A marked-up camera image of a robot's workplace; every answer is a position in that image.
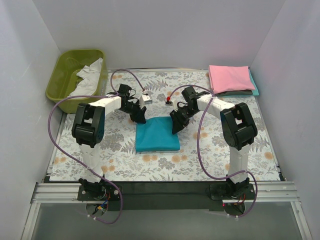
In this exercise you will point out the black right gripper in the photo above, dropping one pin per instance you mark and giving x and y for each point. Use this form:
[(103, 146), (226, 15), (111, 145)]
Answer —
[(180, 115)]

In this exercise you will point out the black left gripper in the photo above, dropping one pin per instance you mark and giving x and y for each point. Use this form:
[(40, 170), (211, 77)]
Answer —
[(136, 111)]

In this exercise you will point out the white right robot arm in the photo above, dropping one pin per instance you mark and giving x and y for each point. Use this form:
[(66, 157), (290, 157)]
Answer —
[(239, 131)]

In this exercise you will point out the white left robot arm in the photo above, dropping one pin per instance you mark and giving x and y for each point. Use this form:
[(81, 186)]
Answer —
[(89, 128)]

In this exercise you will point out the floral patterned table mat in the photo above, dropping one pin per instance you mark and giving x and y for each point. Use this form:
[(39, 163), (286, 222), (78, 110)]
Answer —
[(120, 162)]

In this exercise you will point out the pink folded t shirt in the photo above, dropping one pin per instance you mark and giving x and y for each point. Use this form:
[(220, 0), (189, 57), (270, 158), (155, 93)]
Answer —
[(230, 78)]

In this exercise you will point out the white crumpled t shirt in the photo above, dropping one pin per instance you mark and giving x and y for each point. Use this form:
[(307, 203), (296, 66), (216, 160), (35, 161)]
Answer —
[(84, 80)]

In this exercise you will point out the olive green plastic basket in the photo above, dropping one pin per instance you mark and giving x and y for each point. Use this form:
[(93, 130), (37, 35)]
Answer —
[(64, 78)]

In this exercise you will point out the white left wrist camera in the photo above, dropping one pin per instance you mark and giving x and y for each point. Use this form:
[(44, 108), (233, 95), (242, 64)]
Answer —
[(145, 99)]

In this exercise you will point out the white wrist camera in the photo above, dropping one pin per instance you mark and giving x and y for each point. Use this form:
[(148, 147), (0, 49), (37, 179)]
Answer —
[(172, 103), (145, 99)]

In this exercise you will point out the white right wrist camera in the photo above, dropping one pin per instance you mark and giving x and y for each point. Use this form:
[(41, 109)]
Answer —
[(172, 103)]

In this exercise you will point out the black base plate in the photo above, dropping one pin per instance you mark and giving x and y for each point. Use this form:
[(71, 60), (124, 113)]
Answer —
[(114, 199)]

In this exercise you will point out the aluminium front rail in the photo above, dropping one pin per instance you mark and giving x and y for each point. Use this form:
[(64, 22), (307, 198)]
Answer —
[(68, 192)]

